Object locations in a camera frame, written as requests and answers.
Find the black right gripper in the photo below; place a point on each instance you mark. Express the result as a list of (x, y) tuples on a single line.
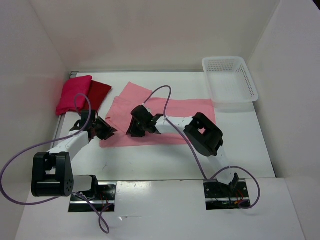
[(132, 129)]

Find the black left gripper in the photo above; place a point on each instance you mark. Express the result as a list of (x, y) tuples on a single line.
[(107, 132)]

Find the light pink t shirt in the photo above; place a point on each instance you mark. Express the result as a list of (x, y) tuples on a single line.
[(119, 117)]

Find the dark red t shirt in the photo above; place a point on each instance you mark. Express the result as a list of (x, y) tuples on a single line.
[(97, 93)]

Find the magenta t shirt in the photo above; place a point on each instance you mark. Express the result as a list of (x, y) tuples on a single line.
[(72, 87)]

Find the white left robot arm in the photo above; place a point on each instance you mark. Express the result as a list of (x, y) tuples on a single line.
[(52, 174)]

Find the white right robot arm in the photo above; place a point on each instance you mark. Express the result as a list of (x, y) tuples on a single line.
[(202, 134)]

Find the white plastic basket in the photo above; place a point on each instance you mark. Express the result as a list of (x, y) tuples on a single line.
[(229, 81)]

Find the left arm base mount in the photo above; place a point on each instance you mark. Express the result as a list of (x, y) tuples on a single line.
[(103, 199)]

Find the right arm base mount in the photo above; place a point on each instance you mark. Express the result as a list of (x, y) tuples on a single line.
[(216, 199)]

